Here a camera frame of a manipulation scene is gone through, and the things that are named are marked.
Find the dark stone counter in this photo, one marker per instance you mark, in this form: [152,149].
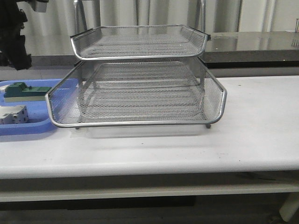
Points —
[224,50]

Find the blue plastic tray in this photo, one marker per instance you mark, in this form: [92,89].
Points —
[39,121]

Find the grey metal rack frame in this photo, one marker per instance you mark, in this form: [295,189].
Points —
[79,17]

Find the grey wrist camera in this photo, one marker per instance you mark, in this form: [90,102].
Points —
[39,5]

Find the green electrical module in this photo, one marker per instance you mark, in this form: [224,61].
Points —
[19,92]

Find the clear tape patch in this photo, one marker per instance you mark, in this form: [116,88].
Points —
[81,132]

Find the silver mesh tray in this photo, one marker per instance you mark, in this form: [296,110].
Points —
[108,102]
[136,42]
[62,99]

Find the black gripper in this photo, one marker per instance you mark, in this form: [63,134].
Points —
[12,43]

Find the white curtain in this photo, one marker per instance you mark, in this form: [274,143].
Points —
[220,15]

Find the white circuit breaker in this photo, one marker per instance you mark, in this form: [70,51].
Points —
[17,114]

